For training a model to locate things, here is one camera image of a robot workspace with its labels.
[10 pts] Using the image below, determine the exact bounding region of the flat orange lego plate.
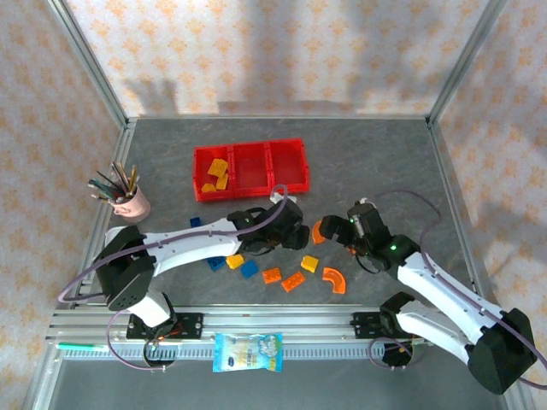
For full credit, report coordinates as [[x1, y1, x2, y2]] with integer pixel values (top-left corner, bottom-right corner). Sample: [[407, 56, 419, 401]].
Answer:
[[280, 272, 307, 293]]

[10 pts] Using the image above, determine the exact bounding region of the blue snack bag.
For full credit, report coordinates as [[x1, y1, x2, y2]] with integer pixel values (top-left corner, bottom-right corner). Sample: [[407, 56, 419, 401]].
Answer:
[[212, 331, 284, 373]]

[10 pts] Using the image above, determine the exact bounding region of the pink cup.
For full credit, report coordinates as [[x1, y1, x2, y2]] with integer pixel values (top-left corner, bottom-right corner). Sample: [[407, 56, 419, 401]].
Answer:
[[111, 187, 151, 222]]

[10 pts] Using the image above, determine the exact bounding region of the wooden pencil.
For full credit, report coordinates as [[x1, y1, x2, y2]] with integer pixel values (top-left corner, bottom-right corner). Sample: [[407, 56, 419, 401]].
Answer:
[[111, 161, 130, 191]]

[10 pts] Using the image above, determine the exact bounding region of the dark pencil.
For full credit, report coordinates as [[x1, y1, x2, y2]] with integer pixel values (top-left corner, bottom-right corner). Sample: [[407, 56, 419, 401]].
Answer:
[[96, 170, 126, 194]]

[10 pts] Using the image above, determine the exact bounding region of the green pen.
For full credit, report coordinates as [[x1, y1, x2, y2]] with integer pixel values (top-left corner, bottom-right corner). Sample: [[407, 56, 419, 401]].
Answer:
[[55, 343, 108, 352]]

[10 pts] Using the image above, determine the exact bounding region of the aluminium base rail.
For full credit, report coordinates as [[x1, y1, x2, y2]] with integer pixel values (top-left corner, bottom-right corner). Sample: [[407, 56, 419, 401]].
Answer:
[[44, 303, 437, 345]]

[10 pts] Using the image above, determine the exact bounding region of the aluminium frame rail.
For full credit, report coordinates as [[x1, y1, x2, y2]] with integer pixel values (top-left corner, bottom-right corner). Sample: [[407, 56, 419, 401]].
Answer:
[[426, 119, 535, 410], [23, 119, 138, 410], [126, 114, 432, 124]]

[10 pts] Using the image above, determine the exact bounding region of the slotted grey cable duct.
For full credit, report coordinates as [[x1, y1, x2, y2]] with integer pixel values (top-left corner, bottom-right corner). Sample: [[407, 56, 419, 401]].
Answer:
[[55, 341, 432, 360]]

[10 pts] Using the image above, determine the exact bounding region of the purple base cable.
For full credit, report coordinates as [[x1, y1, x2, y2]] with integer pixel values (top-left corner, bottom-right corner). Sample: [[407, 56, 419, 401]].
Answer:
[[105, 311, 176, 372], [368, 337, 428, 371]]

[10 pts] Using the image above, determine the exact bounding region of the aluminium frame post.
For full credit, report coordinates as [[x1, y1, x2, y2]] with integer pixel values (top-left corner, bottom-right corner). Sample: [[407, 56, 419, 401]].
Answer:
[[45, 0, 132, 129], [426, 0, 509, 128]]

